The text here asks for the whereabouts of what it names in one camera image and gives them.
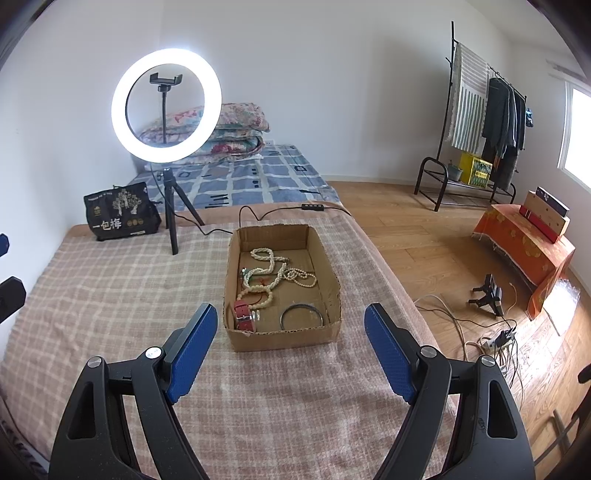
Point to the blue patterned bed sheet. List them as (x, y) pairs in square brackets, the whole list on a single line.
[(258, 180)]

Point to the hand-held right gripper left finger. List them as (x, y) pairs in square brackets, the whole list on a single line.
[(194, 350)]

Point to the cardboard and red boxes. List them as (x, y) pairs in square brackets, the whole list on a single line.
[(535, 203)]

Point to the orange cloth covered table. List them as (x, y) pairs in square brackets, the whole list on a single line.
[(521, 249)]

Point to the black clothes rack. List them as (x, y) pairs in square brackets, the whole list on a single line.
[(429, 175)]

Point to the yellow crate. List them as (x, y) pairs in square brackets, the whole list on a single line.
[(475, 170)]

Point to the black snack bag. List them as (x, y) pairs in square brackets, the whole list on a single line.
[(120, 214)]

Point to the dark hanging clothes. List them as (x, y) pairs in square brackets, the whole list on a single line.
[(503, 124)]

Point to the dark navy box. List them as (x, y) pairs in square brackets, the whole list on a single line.
[(551, 201)]

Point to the folded floral quilt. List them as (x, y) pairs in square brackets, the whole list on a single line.
[(235, 134)]

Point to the small black floor tripod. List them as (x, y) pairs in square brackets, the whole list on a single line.
[(489, 295)]

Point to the striped hanging cloth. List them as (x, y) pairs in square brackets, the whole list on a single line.
[(468, 106)]

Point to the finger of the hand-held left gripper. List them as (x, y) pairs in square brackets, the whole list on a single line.
[(2, 244), (9, 295)]

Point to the red box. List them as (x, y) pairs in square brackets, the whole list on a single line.
[(540, 226)]

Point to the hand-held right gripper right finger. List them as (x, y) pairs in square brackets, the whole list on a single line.
[(390, 350)]

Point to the grey plant pot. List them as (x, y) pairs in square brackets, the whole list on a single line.
[(455, 171)]

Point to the window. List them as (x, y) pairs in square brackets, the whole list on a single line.
[(579, 134)]

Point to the black phone holder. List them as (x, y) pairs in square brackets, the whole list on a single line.
[(165, 110)]

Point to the cardboard box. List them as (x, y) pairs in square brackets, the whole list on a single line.
[(286, 339)]

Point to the power strip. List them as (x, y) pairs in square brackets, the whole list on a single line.
[(498, 339)]

